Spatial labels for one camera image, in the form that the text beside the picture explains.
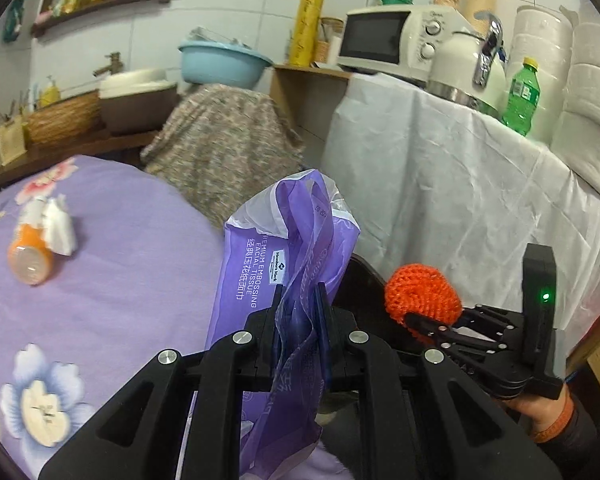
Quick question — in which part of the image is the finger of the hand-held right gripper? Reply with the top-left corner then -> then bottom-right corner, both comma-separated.
404,312 -> 512,377
459,304 -> 525,337

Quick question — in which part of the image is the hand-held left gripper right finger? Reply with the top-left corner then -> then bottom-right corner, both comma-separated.
317,282 -> 563,480

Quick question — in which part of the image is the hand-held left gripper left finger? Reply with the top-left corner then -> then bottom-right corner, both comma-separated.
37,297 -> 282,480

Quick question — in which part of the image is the orange knitted scrubber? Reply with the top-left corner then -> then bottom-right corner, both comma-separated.
383,264 -> 464,337

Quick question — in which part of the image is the purple plastic bag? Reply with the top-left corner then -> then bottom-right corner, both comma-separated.
205,169 -> 364,479

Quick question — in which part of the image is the person's right forearm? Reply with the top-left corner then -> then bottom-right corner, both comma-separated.
504,390 -> 600,467

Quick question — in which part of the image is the white cover cloth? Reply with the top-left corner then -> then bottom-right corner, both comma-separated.
322,67 -> 600,361

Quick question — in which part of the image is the patterned grey cloth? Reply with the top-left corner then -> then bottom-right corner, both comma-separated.
140,82 -> 307,233

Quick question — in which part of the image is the green soda bottle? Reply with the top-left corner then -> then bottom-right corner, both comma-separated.
501,56 -> 542,139

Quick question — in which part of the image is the white paper towel roll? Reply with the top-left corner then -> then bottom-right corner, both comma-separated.
550,20 -> 600,202
506,5 -> 576,143

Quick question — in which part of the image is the crumpled white tissue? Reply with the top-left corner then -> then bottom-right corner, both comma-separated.
40,194 -> 77,257

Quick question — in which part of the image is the wooden side cabinet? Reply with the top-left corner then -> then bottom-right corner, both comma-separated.
269,63 -> 354,137

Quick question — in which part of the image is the orange drink bottle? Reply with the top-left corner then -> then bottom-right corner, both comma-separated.
7,197 -> 56,287

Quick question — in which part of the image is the white electric kettle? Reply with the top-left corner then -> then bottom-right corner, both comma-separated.
426,10 -> 509,117

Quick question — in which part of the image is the wooden counter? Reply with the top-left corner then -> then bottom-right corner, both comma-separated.
0,130 -> 164,194

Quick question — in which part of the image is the brown and white sink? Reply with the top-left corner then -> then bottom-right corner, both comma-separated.
98,68 -> 180,136

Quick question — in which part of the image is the light blue plastic basin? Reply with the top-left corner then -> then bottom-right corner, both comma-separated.
178,27 -> 275,90

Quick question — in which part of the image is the small wicker cup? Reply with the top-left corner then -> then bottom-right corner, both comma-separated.
312,16 -> 346,65

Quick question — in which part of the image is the white microwave oven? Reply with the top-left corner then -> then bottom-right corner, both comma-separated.
336,5 -> 474,84

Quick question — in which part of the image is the wicker basket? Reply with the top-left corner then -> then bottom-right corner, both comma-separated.
25,92 -> 104,149

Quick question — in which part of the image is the yellow wrap roll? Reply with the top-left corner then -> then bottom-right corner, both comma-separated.
288,0 -> 326,67

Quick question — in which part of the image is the brass faucet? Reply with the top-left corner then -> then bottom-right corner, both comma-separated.
92,51 -> 126,79

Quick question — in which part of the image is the brown paper bag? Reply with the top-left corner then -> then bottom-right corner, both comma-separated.
0,110 -> 29,166

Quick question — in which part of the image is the yellow pump bottle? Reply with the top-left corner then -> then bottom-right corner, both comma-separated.
38,75 -> 62,109

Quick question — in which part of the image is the teal wall holder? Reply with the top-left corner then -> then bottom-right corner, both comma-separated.
2,0 -> 26,44

